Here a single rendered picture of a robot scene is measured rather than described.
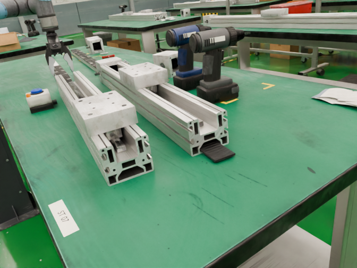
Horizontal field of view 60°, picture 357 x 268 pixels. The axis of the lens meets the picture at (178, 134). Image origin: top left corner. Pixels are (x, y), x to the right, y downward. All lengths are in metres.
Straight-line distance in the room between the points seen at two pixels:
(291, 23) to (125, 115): 1.87
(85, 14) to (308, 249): 12.31
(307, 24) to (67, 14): 11.12
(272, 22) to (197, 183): 1.99
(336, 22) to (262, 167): 1.67
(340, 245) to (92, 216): 0.75
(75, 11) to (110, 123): 12.25
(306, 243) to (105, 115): 0.91
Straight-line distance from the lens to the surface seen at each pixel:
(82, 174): 0.71
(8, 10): 1.51
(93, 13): 13.09
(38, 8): 1.52
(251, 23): 2.62
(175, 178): 0.62
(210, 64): 0.96
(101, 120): 0.66
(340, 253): 1.10
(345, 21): 2.19
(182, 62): 1.13
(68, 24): 12.79
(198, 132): 0.67
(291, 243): 1.28
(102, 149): 0.60
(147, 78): 0.94
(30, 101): 1.22
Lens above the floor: 1.12
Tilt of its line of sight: 25 degrees down
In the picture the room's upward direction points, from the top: 8 degrees counter-clockwise
